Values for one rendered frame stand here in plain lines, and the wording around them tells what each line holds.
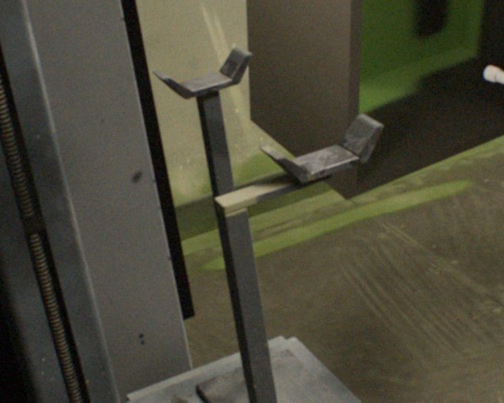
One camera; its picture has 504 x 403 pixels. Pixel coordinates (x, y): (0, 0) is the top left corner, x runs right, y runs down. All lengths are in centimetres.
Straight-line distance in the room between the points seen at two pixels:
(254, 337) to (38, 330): 15
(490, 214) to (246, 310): 218
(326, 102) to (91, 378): 130
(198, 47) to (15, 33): 229
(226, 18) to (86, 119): 178
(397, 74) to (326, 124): 48
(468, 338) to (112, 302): 118
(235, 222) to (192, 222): 217
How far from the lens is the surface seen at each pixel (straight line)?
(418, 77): 247
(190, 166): 285
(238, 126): 292
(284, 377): 101
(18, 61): 68
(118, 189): 129
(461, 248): 271
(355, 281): 261
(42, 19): 121
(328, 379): 102
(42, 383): 77
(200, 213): 285
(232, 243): 69
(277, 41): 210
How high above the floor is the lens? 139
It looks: 26 degrees down
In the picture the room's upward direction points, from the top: 9 degrees counter-clockwise
